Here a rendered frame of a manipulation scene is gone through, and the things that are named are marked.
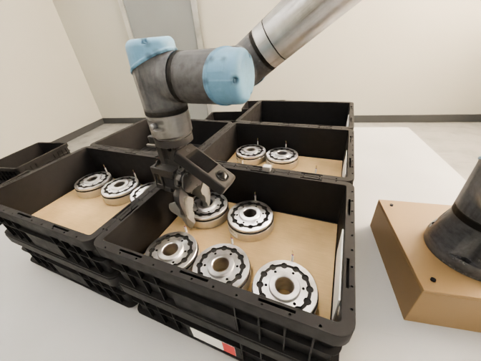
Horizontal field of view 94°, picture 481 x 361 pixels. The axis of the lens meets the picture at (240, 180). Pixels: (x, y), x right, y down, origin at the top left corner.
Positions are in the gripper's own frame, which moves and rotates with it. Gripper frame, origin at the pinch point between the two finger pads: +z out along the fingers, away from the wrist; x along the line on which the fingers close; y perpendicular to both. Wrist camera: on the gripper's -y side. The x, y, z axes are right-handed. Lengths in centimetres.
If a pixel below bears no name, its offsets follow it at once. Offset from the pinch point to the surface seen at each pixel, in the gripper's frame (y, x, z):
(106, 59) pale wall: 339, -218, -16
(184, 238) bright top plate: -1.5, 7.4, -0.8
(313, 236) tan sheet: -24.6, -6.3, 2.0
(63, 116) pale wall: 371, -138, 50
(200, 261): -8.0, 10.5, -0.9
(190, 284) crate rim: -12.8, 17.6, -7.3
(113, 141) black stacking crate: 49, -15, -6
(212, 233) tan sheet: -4.2, 2.0, 2.1
